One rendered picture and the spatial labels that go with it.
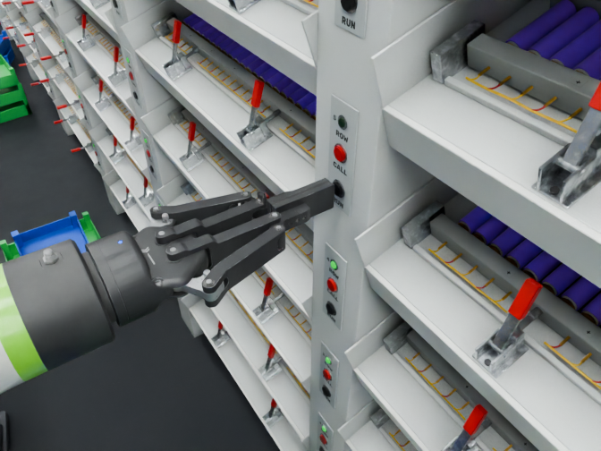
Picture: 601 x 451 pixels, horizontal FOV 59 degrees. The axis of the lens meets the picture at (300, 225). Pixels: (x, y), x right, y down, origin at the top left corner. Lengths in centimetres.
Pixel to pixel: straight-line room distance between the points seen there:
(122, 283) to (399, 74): 28
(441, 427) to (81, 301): 43
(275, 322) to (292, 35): 56
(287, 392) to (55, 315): 75
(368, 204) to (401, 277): 9
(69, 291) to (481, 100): 34
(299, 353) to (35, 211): 155
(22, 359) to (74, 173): 204
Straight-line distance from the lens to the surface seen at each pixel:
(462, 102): 45
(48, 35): 237
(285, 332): 97
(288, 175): 68
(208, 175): 102
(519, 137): 42
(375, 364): 71
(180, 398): 154
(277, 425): 130
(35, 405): 165
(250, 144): 74
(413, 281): 55
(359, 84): 47
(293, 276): 81
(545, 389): 50
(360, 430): 87
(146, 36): 111
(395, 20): 43
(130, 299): 44
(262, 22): 63
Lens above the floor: 129
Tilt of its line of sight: 40 degrees down
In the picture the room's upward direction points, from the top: straight up
